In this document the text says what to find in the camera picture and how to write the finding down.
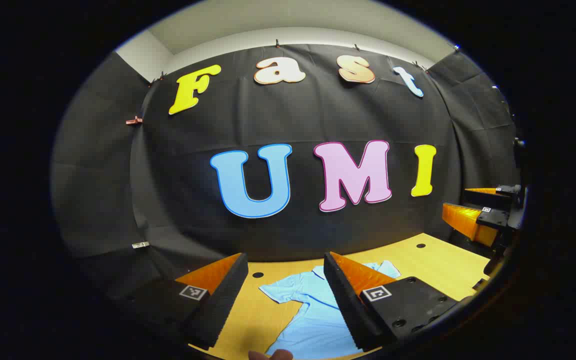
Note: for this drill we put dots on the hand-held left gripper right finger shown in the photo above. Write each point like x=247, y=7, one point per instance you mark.
x=343, y=305

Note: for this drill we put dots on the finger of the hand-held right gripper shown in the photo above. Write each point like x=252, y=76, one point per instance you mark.
x=505, y=192
x=468, y=222

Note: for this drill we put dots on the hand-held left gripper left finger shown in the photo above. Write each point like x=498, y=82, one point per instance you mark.
x=228, y=295

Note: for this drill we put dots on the light blue T-shirt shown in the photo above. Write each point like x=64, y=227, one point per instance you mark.
x=318, y=320

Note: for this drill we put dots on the white clip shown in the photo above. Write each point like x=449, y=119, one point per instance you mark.
x=140, y=245

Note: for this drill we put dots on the black backdrop cloth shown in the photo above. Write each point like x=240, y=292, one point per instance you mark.
x=318, y=115

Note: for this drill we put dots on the red clip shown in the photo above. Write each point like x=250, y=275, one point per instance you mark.
x=134, y=120

